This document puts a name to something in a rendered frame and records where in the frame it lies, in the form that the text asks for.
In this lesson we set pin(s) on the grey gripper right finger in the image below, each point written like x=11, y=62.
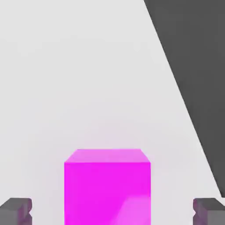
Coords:
x=211, y=212

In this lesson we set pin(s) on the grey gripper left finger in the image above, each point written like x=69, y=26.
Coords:
x=12, y=211

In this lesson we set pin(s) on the small magenta cube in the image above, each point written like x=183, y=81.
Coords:
x=107, y=189

